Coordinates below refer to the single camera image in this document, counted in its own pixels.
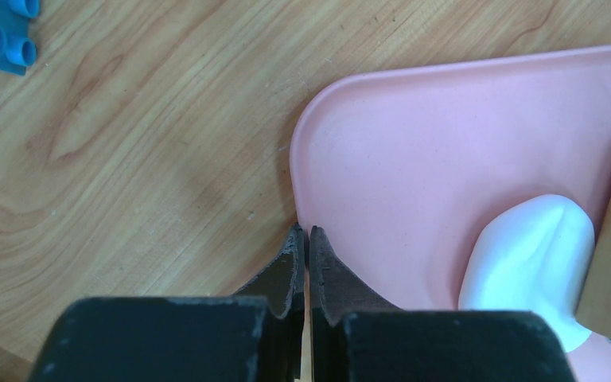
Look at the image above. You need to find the pink rectangular tray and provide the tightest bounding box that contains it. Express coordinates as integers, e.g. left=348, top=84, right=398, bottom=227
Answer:
left=289, top=41, right=611, bottom=382

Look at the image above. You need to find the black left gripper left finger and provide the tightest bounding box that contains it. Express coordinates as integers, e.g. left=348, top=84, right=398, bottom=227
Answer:
left=29, top=225, right=304, bottom=381

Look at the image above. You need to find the white dough ball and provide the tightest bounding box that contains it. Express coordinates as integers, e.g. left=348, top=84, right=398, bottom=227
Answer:
left=457, top=194, right=595, bottom=353

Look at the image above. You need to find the blue green white brick stack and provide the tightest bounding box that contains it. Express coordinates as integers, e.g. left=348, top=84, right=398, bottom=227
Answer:
left=0, top=0, right=41, bottom=76

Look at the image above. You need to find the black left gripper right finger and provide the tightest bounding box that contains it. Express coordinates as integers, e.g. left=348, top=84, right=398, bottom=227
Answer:
left=309, top=227, right=574, bottom=381

